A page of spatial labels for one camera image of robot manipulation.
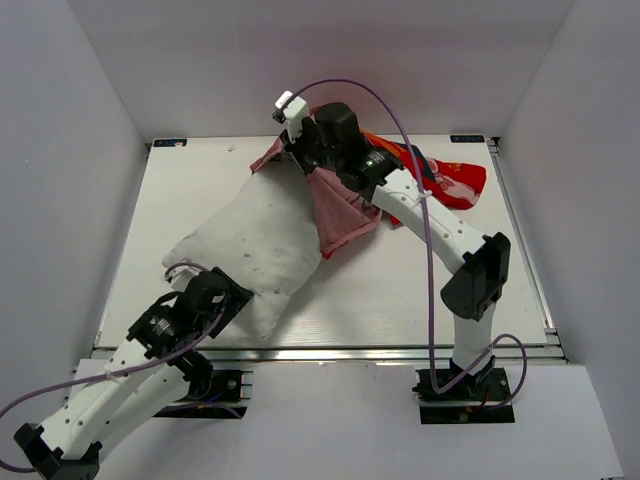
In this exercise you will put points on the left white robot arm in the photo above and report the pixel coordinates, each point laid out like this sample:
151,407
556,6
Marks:
155,370

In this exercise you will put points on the left blue table label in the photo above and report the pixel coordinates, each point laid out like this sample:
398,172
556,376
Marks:
169,143

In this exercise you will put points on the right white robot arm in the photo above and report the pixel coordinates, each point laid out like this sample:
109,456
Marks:
478,263

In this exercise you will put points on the blue table label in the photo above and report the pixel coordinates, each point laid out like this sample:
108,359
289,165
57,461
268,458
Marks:
169,143
470,138

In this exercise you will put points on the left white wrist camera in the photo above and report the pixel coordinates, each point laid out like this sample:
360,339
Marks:
179,277

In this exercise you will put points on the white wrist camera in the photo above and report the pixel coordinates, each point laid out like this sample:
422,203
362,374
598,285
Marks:
290,110
179,277

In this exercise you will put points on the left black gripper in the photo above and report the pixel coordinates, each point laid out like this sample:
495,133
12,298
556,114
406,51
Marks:
237,296

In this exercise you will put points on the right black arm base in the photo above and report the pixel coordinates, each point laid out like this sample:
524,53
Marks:
487,404

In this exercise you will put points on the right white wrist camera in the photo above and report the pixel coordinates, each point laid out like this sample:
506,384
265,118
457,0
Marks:
290,110

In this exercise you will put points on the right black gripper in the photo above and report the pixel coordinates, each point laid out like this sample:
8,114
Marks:
293,147

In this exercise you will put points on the right blue table label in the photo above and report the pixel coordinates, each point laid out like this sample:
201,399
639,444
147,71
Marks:
470,138

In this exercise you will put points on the aluminium front rail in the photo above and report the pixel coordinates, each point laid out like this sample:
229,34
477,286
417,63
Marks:
506,352

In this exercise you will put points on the white pillow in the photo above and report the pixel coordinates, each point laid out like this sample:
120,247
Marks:
265,239

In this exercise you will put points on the red pink patterned pillowcase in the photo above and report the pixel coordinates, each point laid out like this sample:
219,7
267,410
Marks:
342,216

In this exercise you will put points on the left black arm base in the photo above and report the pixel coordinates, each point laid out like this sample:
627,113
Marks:
225,395

